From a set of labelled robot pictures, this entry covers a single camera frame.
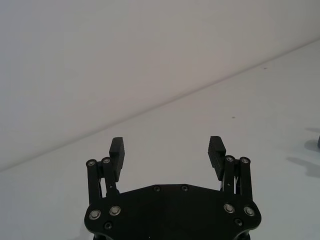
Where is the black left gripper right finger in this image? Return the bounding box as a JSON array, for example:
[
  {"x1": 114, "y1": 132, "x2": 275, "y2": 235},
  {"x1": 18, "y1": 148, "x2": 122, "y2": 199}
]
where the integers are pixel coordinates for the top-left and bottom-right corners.
[{"x1": 207, "y1": 135, "x2": 255, "y2": 201}]

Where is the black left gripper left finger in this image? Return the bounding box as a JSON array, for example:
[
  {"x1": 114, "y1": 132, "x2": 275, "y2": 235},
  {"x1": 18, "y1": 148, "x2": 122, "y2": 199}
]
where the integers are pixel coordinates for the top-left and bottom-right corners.
[{"x1": 85, "y1": 136, "x2": 127, "y2": 204}]

